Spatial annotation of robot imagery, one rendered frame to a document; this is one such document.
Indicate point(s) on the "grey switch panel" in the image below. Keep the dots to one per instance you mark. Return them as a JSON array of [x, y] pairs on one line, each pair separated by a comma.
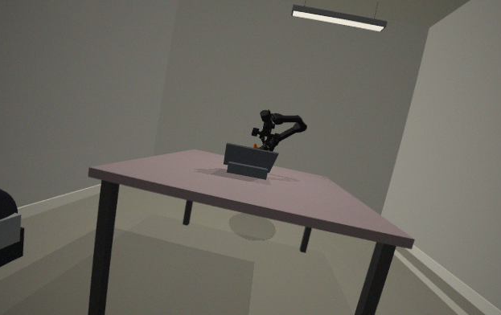
[[248, 161]]

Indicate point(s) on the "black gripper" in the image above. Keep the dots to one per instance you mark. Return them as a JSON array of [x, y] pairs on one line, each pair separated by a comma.
[[267, 133]]

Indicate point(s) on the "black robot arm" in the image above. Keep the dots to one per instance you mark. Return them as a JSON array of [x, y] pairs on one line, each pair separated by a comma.
[[278, 119]]

